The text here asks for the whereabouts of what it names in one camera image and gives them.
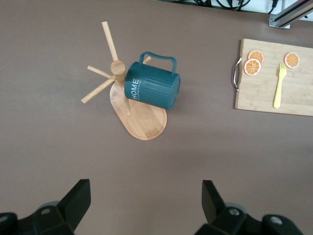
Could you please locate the black cable tangle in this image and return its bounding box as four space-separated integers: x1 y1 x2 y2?
190 0 245 11

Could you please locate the wooden mug tree rack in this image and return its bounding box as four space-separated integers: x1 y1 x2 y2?
80 21 168 141

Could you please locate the toy orange slice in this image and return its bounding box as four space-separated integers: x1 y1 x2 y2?
244 58 261 76
284 51 300 70
247 49 264 65

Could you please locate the white edge rail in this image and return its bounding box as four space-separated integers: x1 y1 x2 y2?
151 0 313 15

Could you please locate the teal ribbed mug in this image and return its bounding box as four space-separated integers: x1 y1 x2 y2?
123 51 182 110

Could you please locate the bamboo cutting board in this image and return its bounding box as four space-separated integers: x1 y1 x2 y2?
231 38 313 116

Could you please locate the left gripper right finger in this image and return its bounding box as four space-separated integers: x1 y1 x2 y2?
195 180 303 235

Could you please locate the aluminium camera mast bracket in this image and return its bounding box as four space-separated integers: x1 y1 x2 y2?
268 0 313 29

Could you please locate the yellow plastic fork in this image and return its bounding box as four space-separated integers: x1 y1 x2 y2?
273 62 287 109

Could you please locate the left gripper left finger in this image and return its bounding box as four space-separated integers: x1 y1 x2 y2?
0 179 91 235

